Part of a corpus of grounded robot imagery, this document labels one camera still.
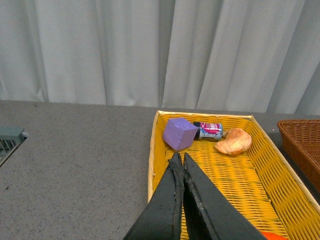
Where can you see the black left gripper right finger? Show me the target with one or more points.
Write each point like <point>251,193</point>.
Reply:
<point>208,214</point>

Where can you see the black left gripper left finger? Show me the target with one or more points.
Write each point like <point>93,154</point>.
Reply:
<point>162,217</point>

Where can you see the yellow woven basket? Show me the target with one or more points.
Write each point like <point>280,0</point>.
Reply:
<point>259,182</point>

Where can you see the brown wicker basket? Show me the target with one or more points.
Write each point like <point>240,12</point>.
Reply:
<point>301,140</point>

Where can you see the orange object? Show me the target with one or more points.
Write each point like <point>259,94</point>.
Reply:
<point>272,236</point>

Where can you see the golden bread croissant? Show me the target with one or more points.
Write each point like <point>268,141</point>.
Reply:
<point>235,141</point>

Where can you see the small black-capped bottle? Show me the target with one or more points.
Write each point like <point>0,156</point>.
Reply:
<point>207,130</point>

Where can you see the purple foam block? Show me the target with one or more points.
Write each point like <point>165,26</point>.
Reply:
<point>179,133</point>

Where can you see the grey pleated curtain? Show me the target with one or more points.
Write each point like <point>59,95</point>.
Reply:
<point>230,55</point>

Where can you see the grey plastic crate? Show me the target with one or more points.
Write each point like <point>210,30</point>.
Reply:
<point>11,137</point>

